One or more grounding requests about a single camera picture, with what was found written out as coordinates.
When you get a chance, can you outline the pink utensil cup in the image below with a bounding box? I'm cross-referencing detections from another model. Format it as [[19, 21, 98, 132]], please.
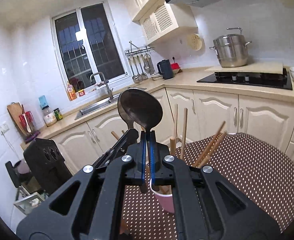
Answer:
[[149, 180, 175, 213]]

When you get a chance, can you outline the black metal spoon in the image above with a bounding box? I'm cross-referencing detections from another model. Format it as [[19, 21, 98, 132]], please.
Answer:
[[117, 88, 164, 193]]

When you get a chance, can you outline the steel kitchen sink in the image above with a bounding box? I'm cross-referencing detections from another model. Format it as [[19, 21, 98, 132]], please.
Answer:
[[75, 95, 119, 120]]

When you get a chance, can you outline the kitchen window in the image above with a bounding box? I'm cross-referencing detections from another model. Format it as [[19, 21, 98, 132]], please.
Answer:
[[52, 3, 128, 92]]

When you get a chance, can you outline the glass jar blue lid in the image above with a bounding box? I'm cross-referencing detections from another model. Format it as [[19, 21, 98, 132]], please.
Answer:
[[39, 95, 57, 127]]

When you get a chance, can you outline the wooden cutting board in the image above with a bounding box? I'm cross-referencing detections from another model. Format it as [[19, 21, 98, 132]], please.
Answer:
[[7, 102, 28, 139]]

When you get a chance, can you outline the orange bottle on windowsill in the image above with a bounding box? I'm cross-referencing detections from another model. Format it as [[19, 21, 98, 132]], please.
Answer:
[[67, 82, 77, 101]]

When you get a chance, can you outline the chrome faucet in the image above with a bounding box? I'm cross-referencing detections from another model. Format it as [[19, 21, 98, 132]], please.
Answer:
[[90, 72, 114, 100]]

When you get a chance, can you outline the black electric kettle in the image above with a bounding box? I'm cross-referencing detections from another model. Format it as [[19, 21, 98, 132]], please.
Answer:
[[157, 60, 175, 80]]

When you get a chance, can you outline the brown polka dot tablecloth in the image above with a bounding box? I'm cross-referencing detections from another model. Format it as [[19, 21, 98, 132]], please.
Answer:
[[122, 133, 294, 239]]

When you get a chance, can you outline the red small container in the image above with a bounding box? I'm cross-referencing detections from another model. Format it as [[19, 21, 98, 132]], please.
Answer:
[[171, 63, 181, 74]]

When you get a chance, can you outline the hanging utensil rack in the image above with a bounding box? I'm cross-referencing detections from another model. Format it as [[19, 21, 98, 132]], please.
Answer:
[[124, 41, 156, 83]]

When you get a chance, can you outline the round bamboo trivet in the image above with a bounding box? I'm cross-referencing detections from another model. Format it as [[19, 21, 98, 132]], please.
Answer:
[[187, 33, 203, 51]]

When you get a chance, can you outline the stainless steel stock pot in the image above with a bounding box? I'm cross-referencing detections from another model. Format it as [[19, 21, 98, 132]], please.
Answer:
[[209, 27, 251, 68]]

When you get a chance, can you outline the black gas stove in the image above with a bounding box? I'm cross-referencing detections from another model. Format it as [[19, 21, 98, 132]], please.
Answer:
[[197, 68, 293, 90]]

